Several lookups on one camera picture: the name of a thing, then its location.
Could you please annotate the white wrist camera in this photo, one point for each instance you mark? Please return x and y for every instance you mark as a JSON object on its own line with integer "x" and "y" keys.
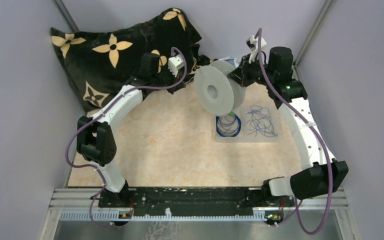
{"x": 253, "y": 44}
{"x": 175, "y": 64}

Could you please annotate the black blanket with beige flowers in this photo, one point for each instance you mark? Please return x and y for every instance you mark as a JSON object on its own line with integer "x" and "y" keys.
{"x": 98, "y": 64}

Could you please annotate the white slotted cable duct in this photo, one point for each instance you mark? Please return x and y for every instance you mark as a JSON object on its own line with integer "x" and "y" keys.
{"x": 258, "y": 214}

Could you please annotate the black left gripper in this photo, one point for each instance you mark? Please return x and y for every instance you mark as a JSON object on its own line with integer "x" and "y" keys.
{"x": 176, "y": 87}

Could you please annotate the white perforated cable spool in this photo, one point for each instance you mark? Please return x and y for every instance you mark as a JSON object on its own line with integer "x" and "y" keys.
{"x": 218, "y": 94}

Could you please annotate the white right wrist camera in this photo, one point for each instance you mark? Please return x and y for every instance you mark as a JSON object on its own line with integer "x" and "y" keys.
{"x": 253, "y": 44}

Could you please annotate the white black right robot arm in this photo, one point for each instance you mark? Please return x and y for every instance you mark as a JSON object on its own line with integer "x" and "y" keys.
{"x": 321, "y": 174}

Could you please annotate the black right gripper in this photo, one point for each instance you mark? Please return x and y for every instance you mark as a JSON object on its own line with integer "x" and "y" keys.
{"x": 240, "y": 74}

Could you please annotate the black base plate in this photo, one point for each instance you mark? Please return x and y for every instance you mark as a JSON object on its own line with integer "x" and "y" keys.
{"x": 188, "y": 201}

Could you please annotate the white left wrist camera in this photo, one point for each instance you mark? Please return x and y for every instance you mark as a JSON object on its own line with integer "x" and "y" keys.
{"x": 175, "y": 64}

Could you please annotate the aluminium rail frame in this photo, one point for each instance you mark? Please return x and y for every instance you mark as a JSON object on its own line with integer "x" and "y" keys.
{"x": 84, "y": 198}

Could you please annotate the clear plastic tray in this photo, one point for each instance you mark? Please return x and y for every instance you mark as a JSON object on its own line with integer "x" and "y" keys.
{"x": 249, "y": 124}

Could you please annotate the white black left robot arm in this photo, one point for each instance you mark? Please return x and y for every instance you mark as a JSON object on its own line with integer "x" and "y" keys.
{"x": 95, "y": 141}

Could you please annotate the blue white striped cloth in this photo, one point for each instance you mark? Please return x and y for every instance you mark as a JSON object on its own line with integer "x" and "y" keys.
{"x": 232, "y": 61}

